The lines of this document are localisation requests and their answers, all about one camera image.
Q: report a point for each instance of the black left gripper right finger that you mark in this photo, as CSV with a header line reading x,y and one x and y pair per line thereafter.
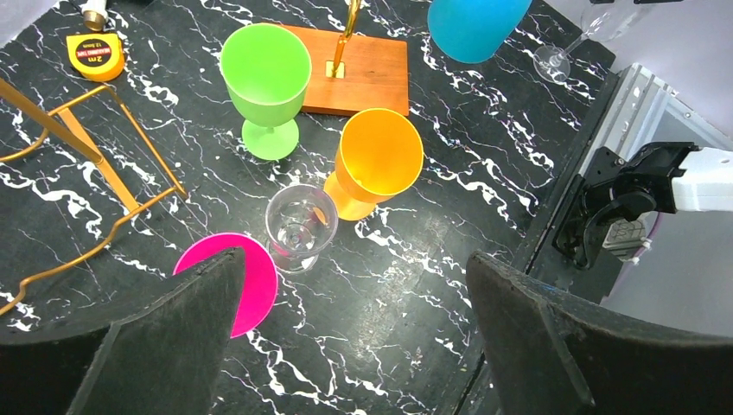
x,y
551,352

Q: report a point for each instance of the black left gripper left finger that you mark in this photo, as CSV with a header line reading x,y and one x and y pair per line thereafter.
x,y
157,350

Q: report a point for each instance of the blue plastic wine glass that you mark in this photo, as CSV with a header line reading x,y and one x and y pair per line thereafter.
x,y
471,31

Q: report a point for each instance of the clear wine glass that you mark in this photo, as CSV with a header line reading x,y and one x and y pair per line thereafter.
x,y
300,221
601,21

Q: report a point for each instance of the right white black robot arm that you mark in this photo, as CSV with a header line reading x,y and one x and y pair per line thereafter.
x,y
664,177

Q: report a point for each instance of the magenta plastic wine glass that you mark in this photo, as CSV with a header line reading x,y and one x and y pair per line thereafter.
x,y
261,282

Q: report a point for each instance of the orange plastic wine glass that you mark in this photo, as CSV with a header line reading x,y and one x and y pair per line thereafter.
x,y
379,156

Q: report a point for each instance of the green plastic wine glass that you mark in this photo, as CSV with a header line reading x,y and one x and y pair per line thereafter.
x,y
267,69

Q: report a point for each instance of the yellow tape measure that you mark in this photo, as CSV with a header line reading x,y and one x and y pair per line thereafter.
x,y
97,57

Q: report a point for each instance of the white pipe fitting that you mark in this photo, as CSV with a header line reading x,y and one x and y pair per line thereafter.
x,y
94,14

